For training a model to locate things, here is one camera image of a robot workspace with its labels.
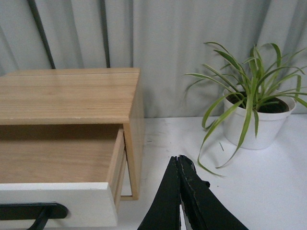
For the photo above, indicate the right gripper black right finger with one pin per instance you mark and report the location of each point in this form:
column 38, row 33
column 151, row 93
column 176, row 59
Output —
column 201, row 208

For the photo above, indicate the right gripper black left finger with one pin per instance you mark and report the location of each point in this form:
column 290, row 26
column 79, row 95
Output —
column 164, row 212

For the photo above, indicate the white top drawer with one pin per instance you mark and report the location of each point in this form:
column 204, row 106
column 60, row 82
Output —
column 78, row 166

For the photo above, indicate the grey curtain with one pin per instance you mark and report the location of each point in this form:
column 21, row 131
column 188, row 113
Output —
column 166, row 39

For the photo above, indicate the wooden drawer cabinet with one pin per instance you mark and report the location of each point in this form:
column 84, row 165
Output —
column 79, row 96

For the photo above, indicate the green spider plant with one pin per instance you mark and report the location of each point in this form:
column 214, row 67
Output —
column 254, row 85

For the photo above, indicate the white plant pot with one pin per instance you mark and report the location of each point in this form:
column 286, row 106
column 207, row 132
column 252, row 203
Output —
column 268, row 127

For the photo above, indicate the black top drawer handle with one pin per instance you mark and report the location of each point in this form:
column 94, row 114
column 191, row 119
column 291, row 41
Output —
column 39, row 212

